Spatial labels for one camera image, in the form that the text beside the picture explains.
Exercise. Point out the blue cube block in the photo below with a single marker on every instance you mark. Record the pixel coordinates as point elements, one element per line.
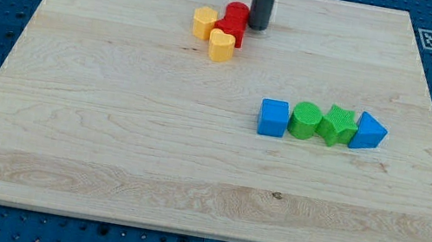
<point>273,117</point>

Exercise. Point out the yellow hexagon block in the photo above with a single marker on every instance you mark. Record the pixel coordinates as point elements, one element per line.
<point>204,19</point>

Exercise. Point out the green star block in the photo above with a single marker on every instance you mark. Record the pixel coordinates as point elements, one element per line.
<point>337,126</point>

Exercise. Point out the red cylinder block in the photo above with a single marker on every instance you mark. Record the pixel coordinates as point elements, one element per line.
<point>237,12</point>

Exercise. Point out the blue triangle block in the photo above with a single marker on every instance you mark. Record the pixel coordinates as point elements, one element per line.
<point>370,132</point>

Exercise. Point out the yellow heart block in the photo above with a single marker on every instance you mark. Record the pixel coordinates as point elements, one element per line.
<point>221,46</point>

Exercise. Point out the light wooden board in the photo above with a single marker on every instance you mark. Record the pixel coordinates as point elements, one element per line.
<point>111,110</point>

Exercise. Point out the green cylinder block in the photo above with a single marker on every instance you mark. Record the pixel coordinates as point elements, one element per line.
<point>304,120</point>

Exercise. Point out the red star block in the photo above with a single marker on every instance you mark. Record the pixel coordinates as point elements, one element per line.
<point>234,28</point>

